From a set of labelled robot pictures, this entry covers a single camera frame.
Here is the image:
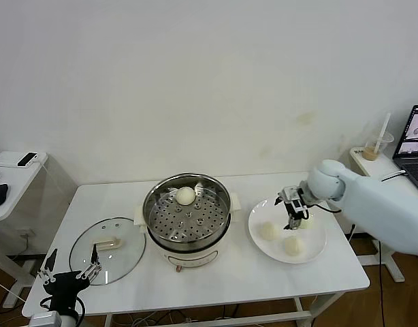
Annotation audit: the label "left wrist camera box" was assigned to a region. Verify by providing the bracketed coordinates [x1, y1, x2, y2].
[28, 311, 62, 327]

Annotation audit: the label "dark laptop beside cup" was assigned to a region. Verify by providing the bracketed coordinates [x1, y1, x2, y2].
[392, 104, 418, 197]

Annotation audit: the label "white laptop cable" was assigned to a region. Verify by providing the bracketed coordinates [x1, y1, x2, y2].
[381, 170, 408, 182]

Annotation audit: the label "white main table frame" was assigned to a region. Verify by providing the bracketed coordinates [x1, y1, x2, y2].
[105, 294, 346, 327]

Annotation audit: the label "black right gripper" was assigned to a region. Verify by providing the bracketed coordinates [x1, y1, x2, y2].
[274, 189, 312, 230]

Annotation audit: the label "flat white box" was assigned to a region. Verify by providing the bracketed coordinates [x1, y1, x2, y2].
[0, 151, 48, 168]

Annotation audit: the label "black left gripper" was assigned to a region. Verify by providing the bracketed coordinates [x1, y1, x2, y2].
[37, 243, 103, 313]

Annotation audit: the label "white cables under table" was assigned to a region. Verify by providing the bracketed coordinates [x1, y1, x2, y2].
[127, 311, 193, 327]

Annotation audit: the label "white round plate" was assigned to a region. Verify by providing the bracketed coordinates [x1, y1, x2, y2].
[248, 198, 328, 265]

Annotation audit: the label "cream electric cooker base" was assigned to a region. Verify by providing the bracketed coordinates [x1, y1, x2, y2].
[135, 204, 242, 274]

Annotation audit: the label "clear plastic drink cup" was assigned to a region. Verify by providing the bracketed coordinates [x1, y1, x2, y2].
[361, 131, 395, 161]

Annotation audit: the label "white side table with cup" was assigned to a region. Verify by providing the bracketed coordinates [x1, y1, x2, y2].
[350, 148, 418, 283]

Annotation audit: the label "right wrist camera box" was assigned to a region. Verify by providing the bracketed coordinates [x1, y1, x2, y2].
[283, 185, 300, 202]

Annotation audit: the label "white drinking straw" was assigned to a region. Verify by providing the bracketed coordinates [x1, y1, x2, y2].
[374, 113, 392, 155]

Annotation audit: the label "white side table with mouse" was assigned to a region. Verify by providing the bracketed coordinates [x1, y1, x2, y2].
[0, 151, 50, 309]

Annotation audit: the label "round glass lid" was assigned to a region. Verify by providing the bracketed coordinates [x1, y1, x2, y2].
[69, 217, 148, 286]

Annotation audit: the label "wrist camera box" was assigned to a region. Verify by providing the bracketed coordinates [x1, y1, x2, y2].
[283, 185, 300, 202]
[28, 311, 62, 327]

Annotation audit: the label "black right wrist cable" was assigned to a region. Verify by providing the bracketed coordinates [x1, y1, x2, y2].
[309, 200, 343, 215]

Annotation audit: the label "black white phone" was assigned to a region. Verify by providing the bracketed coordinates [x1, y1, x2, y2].
[17, 152, 38, 168]

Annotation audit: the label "stainless steel steamer basket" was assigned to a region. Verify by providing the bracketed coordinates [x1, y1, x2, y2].
[135, 172, 243, 245]

